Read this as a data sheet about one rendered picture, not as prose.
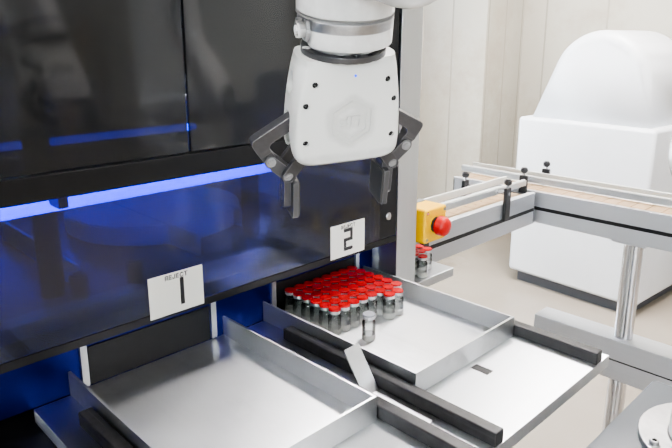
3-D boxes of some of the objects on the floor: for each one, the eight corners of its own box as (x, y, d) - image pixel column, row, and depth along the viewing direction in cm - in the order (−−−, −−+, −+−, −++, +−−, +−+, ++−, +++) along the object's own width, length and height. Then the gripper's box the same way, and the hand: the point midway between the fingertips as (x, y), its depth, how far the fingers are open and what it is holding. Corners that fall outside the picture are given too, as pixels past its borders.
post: (366, 629, 149) (381, -449, 98) (382, 614, 153) (406, -429, 102) (386, 648, 145) (414, -472, 94) (403, 631, 149) (438, -451, 98)
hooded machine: (685, 287, 354) (722, 30, 320) (641, 322, 311) (679, 28, 276) (551, 253, 410) (571, 31, 376) (498, 279, 366) (515, 30, 332)
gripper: (415, 17, 60) (398, 175, 69) (235, 27, 55) (242, 197, 64) (453, 41, 54) (429, 210, 63) (255, 55, 49) (260, 238, 58)
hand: (336, 195), depth 63 cm, fingers open, 8 cm apart
